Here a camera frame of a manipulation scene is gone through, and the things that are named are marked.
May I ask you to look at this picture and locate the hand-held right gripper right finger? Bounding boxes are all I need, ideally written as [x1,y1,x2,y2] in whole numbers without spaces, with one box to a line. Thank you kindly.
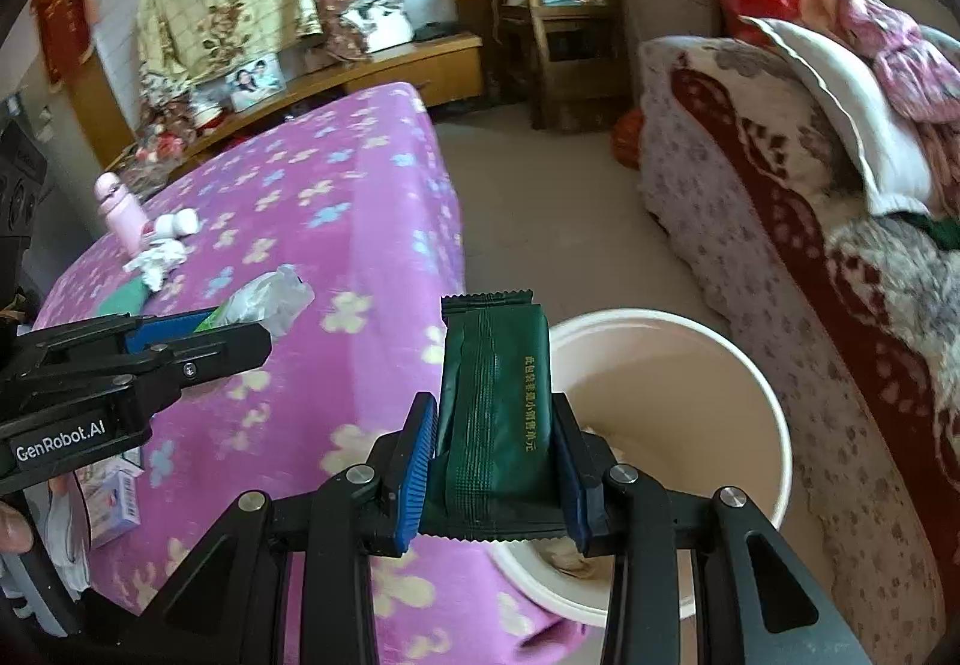
[551,393,871,665]

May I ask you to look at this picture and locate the wooden chair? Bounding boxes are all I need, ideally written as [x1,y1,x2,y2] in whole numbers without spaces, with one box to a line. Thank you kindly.
[487,0,631,130]

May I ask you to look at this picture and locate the white printed plastic packet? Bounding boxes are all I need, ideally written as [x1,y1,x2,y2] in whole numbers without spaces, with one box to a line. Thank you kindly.
[45,477,91,595]

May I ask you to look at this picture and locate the beige paper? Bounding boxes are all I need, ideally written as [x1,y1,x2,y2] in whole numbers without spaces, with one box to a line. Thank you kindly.
[536,534,612,580]

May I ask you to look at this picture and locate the green pouch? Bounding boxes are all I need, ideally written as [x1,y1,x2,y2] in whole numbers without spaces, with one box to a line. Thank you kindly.
[97,275,151,317]

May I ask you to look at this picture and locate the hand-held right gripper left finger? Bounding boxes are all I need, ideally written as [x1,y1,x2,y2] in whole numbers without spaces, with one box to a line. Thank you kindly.
[124,393,438,665]

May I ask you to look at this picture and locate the sofa with blankets and pillows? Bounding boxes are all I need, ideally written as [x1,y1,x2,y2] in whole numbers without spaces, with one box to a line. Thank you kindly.
[637,35,960,665]

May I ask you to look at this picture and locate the person's left hand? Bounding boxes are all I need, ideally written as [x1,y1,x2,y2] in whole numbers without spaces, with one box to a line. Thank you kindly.
[0,501,35,553]

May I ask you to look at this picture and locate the dark green snack packet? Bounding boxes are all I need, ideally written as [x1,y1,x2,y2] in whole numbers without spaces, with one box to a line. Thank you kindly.
[416,288,571,544]

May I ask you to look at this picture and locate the white printed bag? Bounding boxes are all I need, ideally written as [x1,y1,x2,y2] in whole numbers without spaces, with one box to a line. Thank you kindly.
[341,0,413,53]

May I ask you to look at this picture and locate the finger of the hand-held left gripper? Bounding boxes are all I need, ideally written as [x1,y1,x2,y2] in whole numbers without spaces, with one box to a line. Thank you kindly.
[34,322,272,405]
[22,307,220,347]

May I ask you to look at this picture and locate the pink insulated bottle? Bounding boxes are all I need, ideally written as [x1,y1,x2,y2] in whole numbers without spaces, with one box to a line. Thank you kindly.
[94,172,147,254]

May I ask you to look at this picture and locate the white blue medicine box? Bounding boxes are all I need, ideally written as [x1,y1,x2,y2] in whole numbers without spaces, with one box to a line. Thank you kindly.
[75,459,143,550]

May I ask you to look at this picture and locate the pink clothes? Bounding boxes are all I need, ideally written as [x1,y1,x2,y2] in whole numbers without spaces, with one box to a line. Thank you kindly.
[795,0,960,127]

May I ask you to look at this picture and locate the pink floral tablecloth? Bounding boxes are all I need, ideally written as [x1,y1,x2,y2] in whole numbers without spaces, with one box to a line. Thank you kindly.
[30,82,593,665]

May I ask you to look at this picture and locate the clear plastic wrapper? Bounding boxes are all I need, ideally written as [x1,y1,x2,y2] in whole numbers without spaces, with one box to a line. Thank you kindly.
[199,264,316,340]

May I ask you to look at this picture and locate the red wall banner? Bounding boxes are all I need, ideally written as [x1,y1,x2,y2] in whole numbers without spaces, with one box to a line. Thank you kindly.
[34,0,95,85]

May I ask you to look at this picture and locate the small white bottle pink label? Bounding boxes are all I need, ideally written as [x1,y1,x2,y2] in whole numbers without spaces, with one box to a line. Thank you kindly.
[146,209,202,242]

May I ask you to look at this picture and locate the wooden cabinet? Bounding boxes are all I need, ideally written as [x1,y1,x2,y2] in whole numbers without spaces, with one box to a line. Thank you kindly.
[67,31,485,186]

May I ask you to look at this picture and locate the framed photo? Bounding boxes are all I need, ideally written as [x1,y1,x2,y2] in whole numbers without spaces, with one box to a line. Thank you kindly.
[225,56,286,112]

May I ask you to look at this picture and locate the white pillow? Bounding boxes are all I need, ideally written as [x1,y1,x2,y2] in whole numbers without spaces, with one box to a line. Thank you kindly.
[742,16,931,216]

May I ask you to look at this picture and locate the green cloth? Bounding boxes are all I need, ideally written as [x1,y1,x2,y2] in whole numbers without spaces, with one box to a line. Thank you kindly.
[911,215,960,254]

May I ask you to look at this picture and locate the orange bag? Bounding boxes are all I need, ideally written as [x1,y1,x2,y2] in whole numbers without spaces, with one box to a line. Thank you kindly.
[611,110,646,171]

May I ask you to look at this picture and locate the pile of plastic bags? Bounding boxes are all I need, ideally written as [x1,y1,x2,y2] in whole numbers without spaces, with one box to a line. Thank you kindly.
[120,103,196,186]

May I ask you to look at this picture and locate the cream plastic bucket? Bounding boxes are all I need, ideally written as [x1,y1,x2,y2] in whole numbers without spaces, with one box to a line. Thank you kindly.
[487,311,794,630]

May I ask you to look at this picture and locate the crumpled white tissue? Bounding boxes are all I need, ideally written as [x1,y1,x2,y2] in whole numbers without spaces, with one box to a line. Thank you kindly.
[124,237,190,293]

